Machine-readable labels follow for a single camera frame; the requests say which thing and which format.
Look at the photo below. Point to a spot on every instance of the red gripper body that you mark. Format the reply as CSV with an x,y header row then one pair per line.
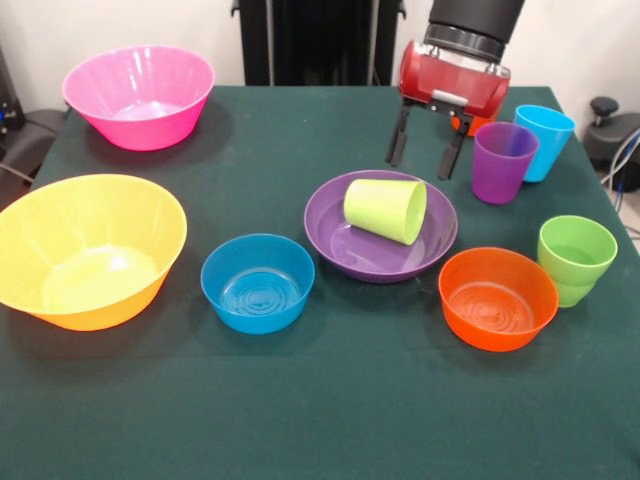
x,y
450,75

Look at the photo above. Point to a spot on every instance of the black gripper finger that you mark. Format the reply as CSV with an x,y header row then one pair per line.
x,y
397,145
450,160

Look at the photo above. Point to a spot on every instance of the lime yellow cup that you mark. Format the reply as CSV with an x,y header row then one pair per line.
x,y
380,210

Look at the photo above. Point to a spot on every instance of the purple bowl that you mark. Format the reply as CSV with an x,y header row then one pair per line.
x,y
375,265

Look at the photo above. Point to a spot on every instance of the black computer tower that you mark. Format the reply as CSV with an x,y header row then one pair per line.
x,y
7,100

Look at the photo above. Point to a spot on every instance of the orange cup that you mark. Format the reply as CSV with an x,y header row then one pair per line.
x,y
480,127

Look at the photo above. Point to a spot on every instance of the purple cup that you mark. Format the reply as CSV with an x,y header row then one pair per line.
x,y
500,180

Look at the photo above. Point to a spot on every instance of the blue cup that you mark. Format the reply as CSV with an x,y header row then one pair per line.
x,y
547,145

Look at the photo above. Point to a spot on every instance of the green cup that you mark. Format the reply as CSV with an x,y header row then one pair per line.
x,y
577,240
575,295

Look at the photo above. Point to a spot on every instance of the black equipment with knob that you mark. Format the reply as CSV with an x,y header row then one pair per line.
x,y
612,135

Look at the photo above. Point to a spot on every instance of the small orange bowl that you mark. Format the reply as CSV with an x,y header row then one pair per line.
x,y
495,337

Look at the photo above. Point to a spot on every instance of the small blue bowl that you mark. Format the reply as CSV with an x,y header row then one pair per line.
x,y
257,320

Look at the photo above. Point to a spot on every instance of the dark green tablecloth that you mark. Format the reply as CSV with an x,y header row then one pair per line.
x,y
350,400

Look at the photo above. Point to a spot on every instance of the large pink bowl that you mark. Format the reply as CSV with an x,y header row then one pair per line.
x,y
100,85

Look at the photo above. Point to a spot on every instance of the large orange yellow bowl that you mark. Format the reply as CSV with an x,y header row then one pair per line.
x,y
75,215

